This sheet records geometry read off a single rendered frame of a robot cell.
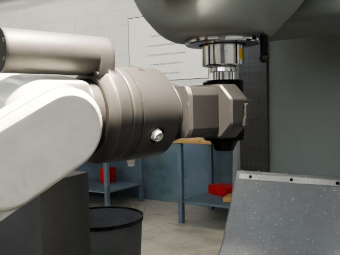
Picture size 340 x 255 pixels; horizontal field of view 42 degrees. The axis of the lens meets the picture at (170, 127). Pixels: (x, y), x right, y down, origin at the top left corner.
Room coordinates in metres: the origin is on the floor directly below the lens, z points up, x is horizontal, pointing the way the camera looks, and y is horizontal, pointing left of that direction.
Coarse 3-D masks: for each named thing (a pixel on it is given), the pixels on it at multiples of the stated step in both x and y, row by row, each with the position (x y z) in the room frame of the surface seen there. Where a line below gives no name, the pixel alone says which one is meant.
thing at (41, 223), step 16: (80, 176) 0.74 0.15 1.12; (48, 192) 0.67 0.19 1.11; (64, 192) 0.70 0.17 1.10; (80, 192) 0.74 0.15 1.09; (32, 208) 0.66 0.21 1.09; (48, 208) 0.67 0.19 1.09; (64, 208) 0.70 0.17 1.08; (80, 208) 0.74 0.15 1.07; (0, 224) 0.69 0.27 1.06; (16, 224) 0.68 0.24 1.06; (32, 224) 0.66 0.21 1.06; (48, 224) 0.67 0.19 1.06; (64, 224) 0.70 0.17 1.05; (80, 224) 0.74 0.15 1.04; (0, 240) 0.69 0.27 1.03; (16, 240) 0.68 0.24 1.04; (32, 240) 0.66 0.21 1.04; (48, 240) 0.67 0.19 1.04; (64, 240) 0.70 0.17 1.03; (80, 240) 0.73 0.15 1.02
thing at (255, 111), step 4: (248, 100) 0.50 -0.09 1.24; (252, 100) 0.50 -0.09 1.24; (256, 100) 0.51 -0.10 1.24; (248, 104) 0.50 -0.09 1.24; (252, 104) 0.50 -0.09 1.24; (256, 104) 0.51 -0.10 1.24; (260, 104) 0.51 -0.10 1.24; (248, 108) 0.50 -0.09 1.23; (252, 108) 0.50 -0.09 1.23; (256, 108) 0.51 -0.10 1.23; (260, 108) 0.51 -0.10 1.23; (252, 112) 0.50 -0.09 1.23; (256, 112) 0.51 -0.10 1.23; (260, 112) 0.51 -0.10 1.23; (252, 116) 0.50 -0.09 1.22; (256, 116) 0.51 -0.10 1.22; (260, 116) 0.51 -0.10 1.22
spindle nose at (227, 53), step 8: (208, 48) 0.50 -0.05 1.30; (216, 48) 0.50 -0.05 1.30; (224, 48) 0.49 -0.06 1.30; (232, 48) 0.50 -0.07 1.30; (240, 48) 0.50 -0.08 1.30; (208, 56) 0.50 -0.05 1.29; (216, 56) 0.50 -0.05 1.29; (224, 56) 0.49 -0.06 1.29; (232, 56) 0.50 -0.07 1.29; (208, 64) 0.50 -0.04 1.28; (216, 64) 0.50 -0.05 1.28; (224, 64) 0.50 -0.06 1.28; (232, 64) 0.50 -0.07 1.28; (240, 64) 0.50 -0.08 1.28
